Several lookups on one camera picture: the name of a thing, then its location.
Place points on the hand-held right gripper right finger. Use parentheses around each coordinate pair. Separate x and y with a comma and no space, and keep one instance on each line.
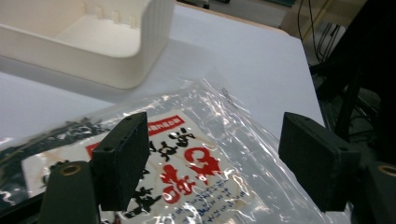
(317,161)

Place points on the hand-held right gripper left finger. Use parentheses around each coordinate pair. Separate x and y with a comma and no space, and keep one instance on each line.
(121,161)

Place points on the white plastic bin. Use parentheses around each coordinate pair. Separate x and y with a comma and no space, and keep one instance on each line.
(93,40)

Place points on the clear bag of dried seaweed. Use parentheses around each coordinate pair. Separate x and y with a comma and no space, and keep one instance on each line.
(205,140)

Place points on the black metal stand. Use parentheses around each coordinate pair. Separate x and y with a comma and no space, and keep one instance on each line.
(373,62)

